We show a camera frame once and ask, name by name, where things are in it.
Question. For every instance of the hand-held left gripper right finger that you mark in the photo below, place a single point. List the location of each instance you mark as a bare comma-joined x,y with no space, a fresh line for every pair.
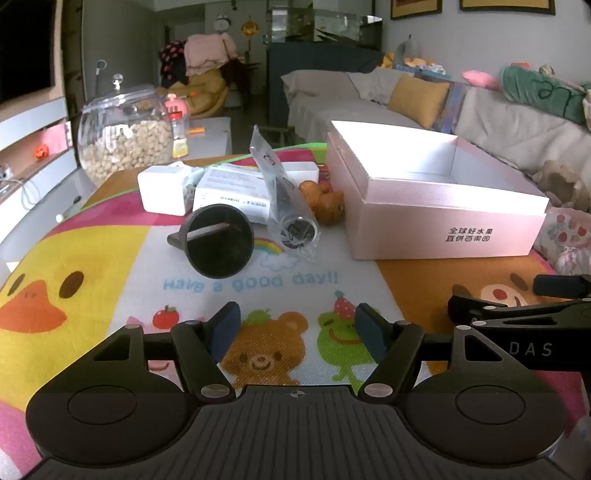
369,330

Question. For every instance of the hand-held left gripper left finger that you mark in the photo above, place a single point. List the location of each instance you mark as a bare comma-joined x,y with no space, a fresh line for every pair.
226,326

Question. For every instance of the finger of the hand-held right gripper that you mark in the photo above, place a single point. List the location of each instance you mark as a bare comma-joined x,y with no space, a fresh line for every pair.
561,286
471,307

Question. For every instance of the black funnel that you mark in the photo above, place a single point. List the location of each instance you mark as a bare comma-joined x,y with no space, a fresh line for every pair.
217,244

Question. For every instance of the pink cardboard box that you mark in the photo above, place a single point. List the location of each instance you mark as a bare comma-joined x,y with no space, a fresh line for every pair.
415,217

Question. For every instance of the white labelled box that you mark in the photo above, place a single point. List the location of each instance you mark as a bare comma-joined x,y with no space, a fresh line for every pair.
231,191

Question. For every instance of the clear plastic bag with black part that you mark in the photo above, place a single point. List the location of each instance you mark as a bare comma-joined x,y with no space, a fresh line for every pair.
281,194

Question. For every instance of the white cube adapter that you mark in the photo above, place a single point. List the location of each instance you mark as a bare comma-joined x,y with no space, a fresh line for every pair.
161,189

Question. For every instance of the floral printed cloth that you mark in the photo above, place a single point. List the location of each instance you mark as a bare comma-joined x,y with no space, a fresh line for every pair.
565,235

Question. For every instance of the beige plush toy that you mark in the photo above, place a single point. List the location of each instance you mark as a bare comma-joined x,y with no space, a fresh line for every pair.
561,182

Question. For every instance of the colourful cartoon printed mat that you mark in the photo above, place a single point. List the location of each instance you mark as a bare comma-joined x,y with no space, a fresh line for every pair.
115,286

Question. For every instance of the small red item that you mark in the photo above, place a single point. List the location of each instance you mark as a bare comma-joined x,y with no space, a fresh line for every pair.
324,175

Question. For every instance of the sofa with grey cover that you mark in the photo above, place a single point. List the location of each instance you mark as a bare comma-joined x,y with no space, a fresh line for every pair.
498,134

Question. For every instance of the white low table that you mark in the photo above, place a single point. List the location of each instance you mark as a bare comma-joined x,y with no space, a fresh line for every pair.
210,138

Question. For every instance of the green plush pillow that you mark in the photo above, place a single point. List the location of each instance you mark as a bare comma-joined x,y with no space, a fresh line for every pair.
545,92

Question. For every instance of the dark wooden stool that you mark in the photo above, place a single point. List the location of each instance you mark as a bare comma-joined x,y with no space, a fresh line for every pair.
277,136

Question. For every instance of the orange marker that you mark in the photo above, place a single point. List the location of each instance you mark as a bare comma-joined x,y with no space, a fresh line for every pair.
195,131

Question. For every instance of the small bottle with red cap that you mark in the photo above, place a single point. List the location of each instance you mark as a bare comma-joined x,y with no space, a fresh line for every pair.
179,134

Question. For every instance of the striped colourful cushion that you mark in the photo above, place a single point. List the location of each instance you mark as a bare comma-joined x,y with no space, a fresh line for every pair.
450,108

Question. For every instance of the glass jar of nuts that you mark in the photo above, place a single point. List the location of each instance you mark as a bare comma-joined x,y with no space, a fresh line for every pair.
122,143

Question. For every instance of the yellow cushion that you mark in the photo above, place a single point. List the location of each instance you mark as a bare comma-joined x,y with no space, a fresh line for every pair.
418,101

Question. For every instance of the pink plush toy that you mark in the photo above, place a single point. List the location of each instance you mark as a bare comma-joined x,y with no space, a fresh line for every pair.
480,79

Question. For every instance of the white television cabinet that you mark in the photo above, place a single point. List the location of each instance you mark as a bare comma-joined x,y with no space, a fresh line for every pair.
37,184

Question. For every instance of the yellow beanbag seat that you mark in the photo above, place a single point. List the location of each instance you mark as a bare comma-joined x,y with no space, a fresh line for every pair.
207,90

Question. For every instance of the yellow plush toys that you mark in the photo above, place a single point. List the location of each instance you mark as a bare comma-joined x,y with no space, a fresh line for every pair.
418,62

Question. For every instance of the orange pumpkin toy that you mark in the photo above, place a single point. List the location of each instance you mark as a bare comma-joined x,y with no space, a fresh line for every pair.
41,151

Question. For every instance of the black red-dotted garment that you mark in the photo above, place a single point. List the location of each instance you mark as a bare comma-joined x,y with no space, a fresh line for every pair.
171,60

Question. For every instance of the pink clothes pile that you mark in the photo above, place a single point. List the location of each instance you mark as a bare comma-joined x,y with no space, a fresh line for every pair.
207,50

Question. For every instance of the dark blue cabinet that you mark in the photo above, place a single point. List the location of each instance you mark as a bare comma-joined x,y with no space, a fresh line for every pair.
314,60

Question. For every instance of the yellow hanging ornament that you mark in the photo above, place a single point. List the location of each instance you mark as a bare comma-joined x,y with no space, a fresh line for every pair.
249,29

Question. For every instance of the white alarm clock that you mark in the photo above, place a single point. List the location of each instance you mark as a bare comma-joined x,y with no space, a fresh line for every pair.
223,23

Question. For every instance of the glass fish tank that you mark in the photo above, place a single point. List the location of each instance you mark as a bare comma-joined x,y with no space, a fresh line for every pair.
323,25

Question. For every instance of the dark television screen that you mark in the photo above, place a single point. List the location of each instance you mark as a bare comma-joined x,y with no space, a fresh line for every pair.
23,41

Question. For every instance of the large framed wall picture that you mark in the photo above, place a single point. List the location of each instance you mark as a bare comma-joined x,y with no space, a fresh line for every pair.
508,4

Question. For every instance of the small framed wall picture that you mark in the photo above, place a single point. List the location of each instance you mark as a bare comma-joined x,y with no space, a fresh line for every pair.
413,7

